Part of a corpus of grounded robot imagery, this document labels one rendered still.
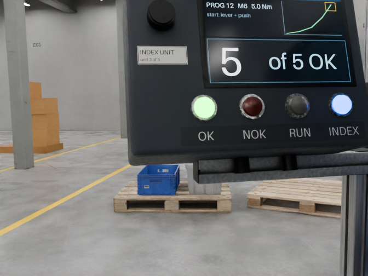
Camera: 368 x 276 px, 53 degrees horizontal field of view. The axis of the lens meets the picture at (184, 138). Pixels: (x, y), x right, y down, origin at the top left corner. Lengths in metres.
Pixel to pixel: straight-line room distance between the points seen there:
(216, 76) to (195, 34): 0.05
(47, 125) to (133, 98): 8.37
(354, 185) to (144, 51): 0.32
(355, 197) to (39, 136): 8.44
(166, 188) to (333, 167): 3.37
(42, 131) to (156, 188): 5.26
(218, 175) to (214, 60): 0.14
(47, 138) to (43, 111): 0.61
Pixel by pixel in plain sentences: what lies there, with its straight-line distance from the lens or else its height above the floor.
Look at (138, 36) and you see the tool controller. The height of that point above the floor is 1.19.
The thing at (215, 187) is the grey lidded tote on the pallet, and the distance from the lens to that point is 3.80.
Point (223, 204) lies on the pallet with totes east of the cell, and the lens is 3.71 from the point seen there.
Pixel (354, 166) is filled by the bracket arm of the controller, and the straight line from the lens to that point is 0.51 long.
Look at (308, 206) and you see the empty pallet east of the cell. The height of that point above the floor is 0.08.
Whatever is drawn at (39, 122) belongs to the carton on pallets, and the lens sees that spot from 8.80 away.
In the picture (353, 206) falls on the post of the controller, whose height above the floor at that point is 0.98.
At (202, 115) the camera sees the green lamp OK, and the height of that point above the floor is 1.11.
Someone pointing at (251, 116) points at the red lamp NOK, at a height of 1.11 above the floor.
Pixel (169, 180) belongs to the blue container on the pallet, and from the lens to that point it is 3.78.
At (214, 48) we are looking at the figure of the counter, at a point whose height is 1.18.
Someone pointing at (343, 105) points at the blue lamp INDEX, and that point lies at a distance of 0.42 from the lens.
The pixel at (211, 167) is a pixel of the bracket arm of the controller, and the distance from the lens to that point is 0.43.
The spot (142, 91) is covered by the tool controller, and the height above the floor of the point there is 1.13.
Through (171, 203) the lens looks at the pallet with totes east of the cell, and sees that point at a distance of 3.73.
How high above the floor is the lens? 1.12
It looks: 6 degrees down
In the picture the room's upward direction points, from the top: 1 degrees counter-clockwise
